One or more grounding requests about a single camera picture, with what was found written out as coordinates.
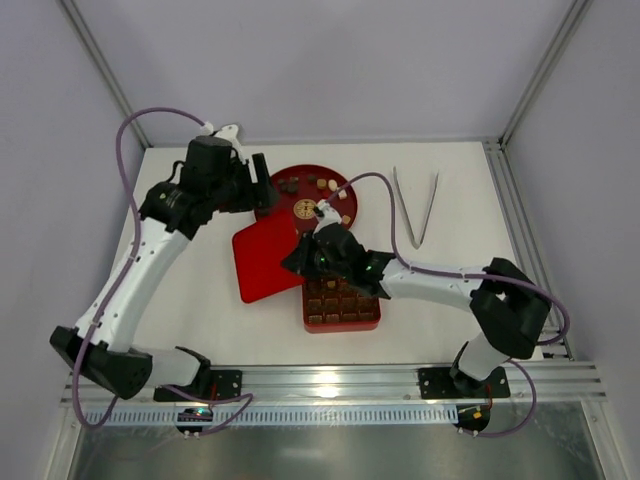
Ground aluminium frame rail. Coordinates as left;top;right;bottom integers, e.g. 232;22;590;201
63;363;609;401

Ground dark chocolate cluster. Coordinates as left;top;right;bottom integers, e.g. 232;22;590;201
278;182;299;196

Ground red chocolate box with tray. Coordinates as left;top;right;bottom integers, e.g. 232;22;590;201
302;277;381;333

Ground metal serving tongs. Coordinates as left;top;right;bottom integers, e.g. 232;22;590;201
392;166;441;250

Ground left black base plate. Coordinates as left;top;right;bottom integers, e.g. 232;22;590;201
174;369;243;401

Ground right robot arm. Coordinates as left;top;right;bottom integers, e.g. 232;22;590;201
281;224;551;397

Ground red rectangular box lid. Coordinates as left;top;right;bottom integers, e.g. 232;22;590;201
232;210;304;304

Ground round red plate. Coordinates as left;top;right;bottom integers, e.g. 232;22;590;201
254;164;347;233

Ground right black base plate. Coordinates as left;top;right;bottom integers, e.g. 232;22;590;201
417;366;511;400

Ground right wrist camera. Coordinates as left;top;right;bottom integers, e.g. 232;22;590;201
314;200;342;231

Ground slotted cable duct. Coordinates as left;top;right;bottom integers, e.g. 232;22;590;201
105;402;458;428

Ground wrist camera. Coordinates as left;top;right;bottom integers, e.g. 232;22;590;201
200;122;243;151
314;200;342;231

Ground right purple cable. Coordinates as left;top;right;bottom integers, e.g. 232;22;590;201
313;172;574;440

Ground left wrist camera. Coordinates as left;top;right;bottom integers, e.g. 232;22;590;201
200;122;243;151

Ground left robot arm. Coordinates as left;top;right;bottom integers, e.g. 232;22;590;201
50;136;278;400

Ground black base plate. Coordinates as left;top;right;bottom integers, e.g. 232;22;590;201
174;369;243;401
417;366;511;400

